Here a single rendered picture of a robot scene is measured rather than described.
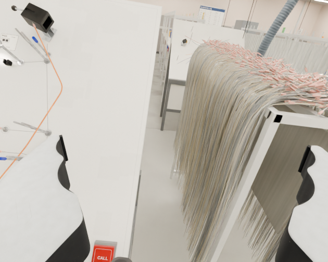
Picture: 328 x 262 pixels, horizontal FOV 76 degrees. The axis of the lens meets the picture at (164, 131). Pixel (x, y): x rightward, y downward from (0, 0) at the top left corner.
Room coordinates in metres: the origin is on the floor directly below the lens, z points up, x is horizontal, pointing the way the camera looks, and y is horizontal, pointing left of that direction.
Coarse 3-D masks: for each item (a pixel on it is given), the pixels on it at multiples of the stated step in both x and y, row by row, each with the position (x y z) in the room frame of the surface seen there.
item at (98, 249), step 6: (96, 246) 0.31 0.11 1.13; (102, 246) 0.31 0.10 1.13; (108, 246) 0.31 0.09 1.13; (114, 246) 0.32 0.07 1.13; (96, 252) 0.30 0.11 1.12; (102, 252) 0.30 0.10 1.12; (108, 252) 0.30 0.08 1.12; (96, 258) 0.29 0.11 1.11; (102, 258) 0.29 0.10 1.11; (108, 258) 0.30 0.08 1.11
